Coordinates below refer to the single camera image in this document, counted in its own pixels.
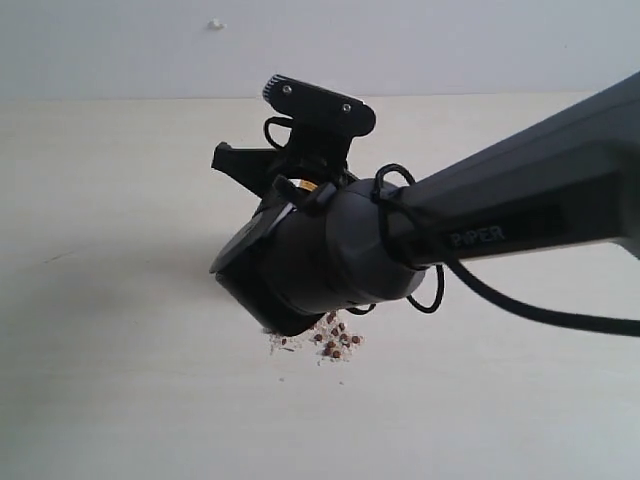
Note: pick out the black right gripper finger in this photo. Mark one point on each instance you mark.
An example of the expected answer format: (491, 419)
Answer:
(255, 169)

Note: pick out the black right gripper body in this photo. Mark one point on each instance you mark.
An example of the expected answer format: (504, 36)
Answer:
(312, 152)

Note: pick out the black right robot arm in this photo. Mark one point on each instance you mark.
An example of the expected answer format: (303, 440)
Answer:
(322, 239)

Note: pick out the pile of beans and rice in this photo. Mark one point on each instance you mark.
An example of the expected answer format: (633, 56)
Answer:
(330, 339)

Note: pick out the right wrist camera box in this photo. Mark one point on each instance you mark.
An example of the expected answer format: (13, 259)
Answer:
(318, 107)

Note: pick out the white wall anchor plug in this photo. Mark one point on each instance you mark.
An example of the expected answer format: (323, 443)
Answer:
(215, 25)

